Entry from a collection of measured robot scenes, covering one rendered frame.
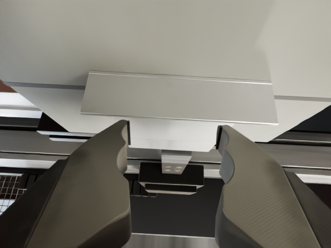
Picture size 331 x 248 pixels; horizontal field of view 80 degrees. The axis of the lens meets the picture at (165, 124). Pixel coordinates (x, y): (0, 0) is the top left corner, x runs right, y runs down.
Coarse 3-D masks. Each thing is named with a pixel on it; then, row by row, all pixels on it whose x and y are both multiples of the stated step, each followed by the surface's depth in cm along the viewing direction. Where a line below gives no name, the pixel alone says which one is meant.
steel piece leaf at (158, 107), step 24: (96, 72) 9; (120, 72) 9; (96, 96) 9; (120, 96) 9; (144, 96) 9; (168, 96) 9; (192, 96) 9; (216, 96) 9; (240, 96) 9; (264, 96) 9; (144, 120) 14; (168, 120) 14; (192, 120) 9; (216, 120) 8; (240, 120) 8; (264, 120) 9
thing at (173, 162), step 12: (168, 156) 23; (180, 156) 23; (144, 168) 37; (156, 168) 37; (168, 168) 31; (180, 168) 30; (192, 168) 37; (144, 180) 36; (156, 180) 36; (168, 180) 36; (180, 180) 36; (192, 180) 36; (156, 192) 42; (168, 192) 40; (180, 192) 38; (192, 192) 36
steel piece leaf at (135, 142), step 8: (136, 144) 20; (144, 144) 20; (152, 144) 20; (160, 144) 20; (168, 144) 19; (176, 144) 19; (184, 144) 19; (192, 144) 19; (200, 144) 19; (208, 144) 19
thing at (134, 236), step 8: (136, 240) 16; (144, 240) 16; (152, 240) 16; (160, 240) 16; (168, 240) 16; (176, 240) 16; (184, 240) 16; (192, 240) 16; (200, 240) 16; (208, 240) 16
